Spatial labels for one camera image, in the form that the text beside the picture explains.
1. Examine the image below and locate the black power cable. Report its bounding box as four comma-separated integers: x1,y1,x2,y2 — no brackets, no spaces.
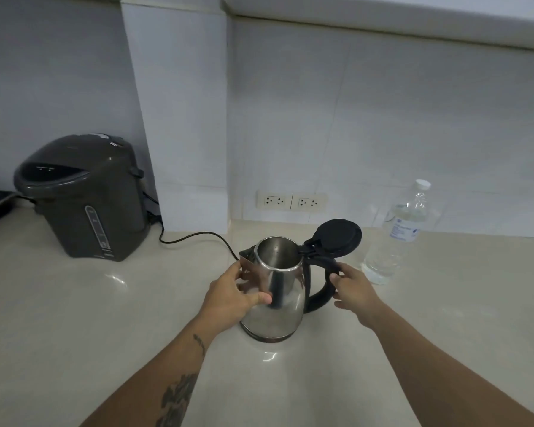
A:
142,191,242,263

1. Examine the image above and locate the person's left forearm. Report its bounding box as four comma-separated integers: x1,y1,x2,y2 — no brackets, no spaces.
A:
78,318,215,427

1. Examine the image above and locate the dark grey thermo pot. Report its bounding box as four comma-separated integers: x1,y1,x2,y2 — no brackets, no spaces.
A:
13,133,152,263

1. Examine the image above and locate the person's right forearm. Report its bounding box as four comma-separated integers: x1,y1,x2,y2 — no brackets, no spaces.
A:
368,306,534,427

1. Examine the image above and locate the person's right hand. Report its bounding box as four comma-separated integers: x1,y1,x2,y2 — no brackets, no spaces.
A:
328,263,390,330

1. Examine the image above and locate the white wall socket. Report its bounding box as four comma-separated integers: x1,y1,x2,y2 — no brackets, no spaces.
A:
291,192,327,213
257,191,293,212

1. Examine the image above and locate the person's left hand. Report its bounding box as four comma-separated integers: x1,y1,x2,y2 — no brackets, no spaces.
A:
197,261,273,339

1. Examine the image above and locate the clear plastic water bottle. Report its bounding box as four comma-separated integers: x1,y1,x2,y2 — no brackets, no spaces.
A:
361,179,432,286

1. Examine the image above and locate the stainless steel electric kettle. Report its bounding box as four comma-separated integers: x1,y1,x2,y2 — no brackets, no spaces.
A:
238,219,363,344

